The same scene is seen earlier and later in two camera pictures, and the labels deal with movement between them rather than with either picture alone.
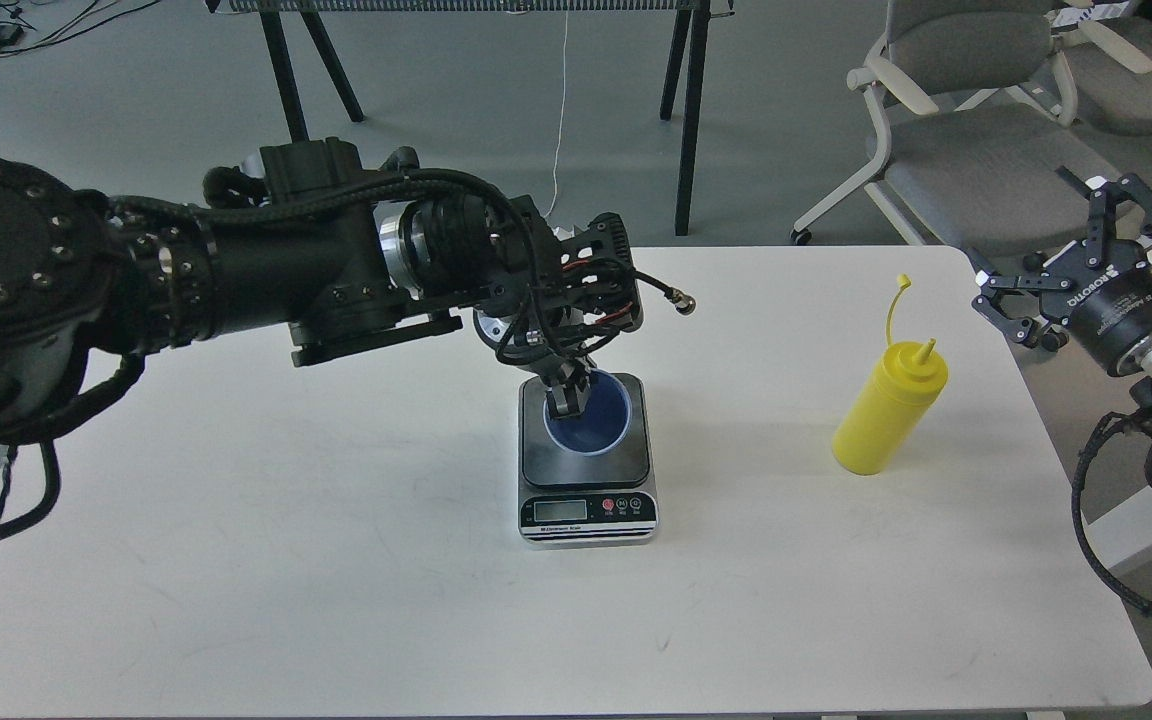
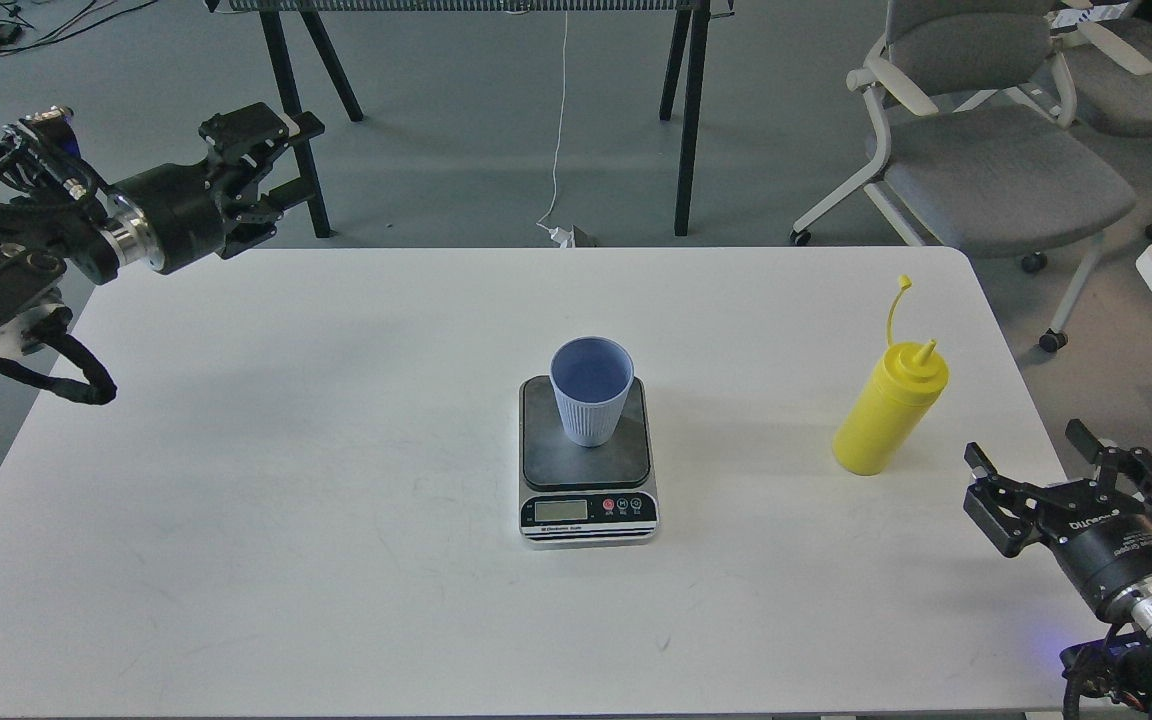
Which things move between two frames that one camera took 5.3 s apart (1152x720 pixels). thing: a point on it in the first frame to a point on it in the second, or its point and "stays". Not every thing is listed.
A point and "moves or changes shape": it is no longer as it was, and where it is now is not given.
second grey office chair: (1138, 76) stays
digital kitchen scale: (573, 501) stays
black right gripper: (1116, 292) to (1131, 569)
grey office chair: (976, 101) stays
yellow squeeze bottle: (889, 401) stays
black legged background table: (287, 21) stays
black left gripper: (572, 288) to (170, 216)
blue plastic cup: (602, 425) moves or changes shape
